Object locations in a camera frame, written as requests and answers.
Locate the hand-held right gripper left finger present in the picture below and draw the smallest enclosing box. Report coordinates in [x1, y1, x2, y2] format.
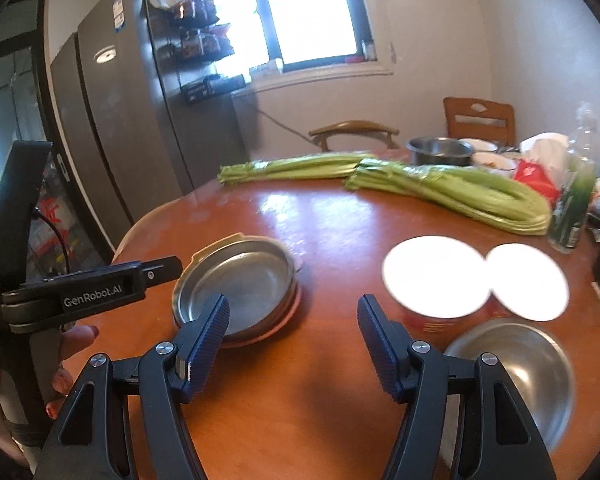
[39, 292, 231, 480]

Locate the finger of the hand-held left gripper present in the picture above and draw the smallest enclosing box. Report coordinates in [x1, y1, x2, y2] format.
[140, 256, 183, 287]

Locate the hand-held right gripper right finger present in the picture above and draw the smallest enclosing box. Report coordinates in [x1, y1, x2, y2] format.
[357, 294, 553, 480]

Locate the yellow shell-shaped plate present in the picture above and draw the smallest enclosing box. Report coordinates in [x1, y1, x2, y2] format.
[171, 231, 301, 341]

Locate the orange plastic plate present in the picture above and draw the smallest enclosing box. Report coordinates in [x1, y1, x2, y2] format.
[215, 260, 303, 350]

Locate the round metal plate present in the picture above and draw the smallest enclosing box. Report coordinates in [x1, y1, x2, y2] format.
[176, 241, 297, 338]

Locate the red paper bowl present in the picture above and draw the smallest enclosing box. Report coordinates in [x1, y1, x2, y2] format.
[485, 243, 570, 322]
[381, 236, 491, 333]

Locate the large steel bowl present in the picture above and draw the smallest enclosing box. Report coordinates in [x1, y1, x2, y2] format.
[442, 317, 577, 456]

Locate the person's left hand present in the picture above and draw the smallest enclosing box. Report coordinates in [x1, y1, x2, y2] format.
[46, 324, 101, 420]

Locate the long celery bunch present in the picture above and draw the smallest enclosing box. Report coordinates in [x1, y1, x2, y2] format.
[216, 152, 376, 187]

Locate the grey refrigerator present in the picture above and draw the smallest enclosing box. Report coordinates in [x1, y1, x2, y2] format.
[47, 0, 251, 256]

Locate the thick celery bunch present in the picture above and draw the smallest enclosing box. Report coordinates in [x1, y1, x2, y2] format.
[344, 158, 553, 236]

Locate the steel pot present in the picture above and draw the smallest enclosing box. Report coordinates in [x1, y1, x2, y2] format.
[406, 136, 476, 167]

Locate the white ceramic bowl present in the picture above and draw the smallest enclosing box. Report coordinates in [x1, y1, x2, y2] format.
[457, 138, 498, 153]
[470, 151, 518, 173]

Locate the wooden armchair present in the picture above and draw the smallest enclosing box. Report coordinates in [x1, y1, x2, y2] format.
[309, 120, 401, 152]

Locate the black framed glass door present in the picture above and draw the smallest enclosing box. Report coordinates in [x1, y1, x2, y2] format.
[0, 0, 116, 311]

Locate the red tissue packet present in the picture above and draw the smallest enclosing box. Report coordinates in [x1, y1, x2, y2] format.
[512, 132, 571, 201]

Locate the clear bottle green label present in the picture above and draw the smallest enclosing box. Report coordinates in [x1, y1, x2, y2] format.
[547, 102, 600, 255]

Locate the wooden high-back chair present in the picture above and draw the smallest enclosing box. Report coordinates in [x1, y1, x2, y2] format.
[442, 96, 517, 147]

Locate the window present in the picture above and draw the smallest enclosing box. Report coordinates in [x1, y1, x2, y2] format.
[160, 0, 396, 78]

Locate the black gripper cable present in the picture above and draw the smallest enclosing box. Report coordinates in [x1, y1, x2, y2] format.
[32, 207, 73, 276]

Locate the wall cable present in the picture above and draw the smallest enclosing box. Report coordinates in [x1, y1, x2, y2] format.
[252, 105, 313, 141]

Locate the black wire snack rack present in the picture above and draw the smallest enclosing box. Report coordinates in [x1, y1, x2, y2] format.
[147, 0, 248, 106]

